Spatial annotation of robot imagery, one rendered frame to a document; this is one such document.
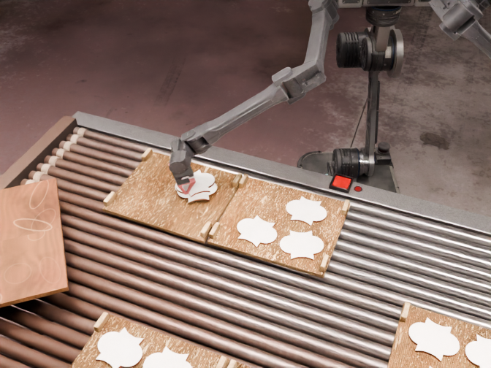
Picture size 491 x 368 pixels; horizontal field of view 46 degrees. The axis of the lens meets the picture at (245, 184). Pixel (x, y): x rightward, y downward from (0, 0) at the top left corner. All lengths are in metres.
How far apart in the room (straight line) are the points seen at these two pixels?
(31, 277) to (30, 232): 0.19
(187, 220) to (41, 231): 0.49
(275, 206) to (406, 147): 1.94
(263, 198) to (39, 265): 0.80
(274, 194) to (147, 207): 0.46
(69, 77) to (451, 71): 2.91
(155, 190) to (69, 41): 3.13
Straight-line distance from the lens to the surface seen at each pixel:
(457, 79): 4.64
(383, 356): 1.79
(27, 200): 2.11
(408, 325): 1.83
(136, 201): 2.15
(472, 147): 4.02
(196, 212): 2.07
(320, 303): 1.85
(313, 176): 2.24
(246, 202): 2.10
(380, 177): 3.28
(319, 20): 2.10
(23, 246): 1.97
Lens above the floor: 2.43
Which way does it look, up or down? 44 degrees down
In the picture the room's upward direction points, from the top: 1 degrees counter-clockwise
